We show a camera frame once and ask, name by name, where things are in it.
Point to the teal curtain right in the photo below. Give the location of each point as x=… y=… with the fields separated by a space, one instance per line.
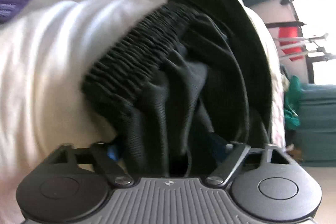
x=315 y=136

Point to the white shirt torso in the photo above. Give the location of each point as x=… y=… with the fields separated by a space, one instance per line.
x=44 y=57

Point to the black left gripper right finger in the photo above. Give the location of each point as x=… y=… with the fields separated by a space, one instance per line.
x=266 y=183

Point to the pastel tie-dye bed sheet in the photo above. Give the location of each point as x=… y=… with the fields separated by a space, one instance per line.
x=277 y=114

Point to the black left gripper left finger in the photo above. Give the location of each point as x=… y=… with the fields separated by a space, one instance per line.
x=71 y=183

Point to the green cloth bag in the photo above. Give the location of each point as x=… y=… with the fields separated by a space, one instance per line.
x=292 y=98

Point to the black shorts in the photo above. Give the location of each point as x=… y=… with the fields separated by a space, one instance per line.
x=187 y=79

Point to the white tripod stand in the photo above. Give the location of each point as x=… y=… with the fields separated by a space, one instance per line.
x=301 y=42

